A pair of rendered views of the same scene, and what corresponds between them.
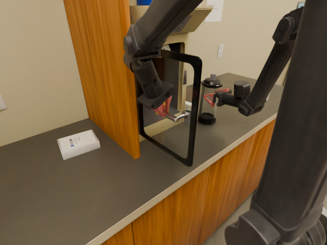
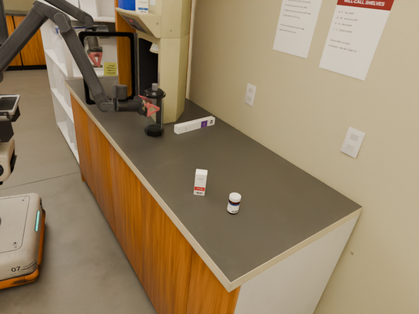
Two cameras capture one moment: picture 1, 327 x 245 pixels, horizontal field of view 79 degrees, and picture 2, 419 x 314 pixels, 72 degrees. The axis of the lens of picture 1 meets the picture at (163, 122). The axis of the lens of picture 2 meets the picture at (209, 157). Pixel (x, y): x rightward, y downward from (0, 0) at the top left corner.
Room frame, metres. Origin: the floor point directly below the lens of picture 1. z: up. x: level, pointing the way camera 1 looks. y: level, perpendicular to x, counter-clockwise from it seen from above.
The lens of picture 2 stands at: (1.35, -1.63, 1.63)
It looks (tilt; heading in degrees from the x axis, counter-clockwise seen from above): 30 degrees down; 92
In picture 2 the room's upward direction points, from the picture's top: 7 degrees clockwise
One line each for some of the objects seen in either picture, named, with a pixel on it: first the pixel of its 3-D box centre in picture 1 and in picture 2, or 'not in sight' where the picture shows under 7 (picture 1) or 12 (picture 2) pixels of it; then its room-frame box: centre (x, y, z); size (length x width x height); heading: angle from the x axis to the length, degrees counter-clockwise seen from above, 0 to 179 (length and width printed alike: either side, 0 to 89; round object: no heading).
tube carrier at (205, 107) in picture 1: (209, 101); (154, 112); (0.99, -0.25, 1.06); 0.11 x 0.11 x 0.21
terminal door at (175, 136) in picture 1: (163, 106); (110, 68); (0.66, 0.00, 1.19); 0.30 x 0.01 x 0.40; 43
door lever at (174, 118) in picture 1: (172, 113); not in sight; (0.58, -0.03, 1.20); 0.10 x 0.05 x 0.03; 43
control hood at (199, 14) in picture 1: (173, 21); (136, 22); (0.83, -0.04, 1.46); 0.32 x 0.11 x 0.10; 131
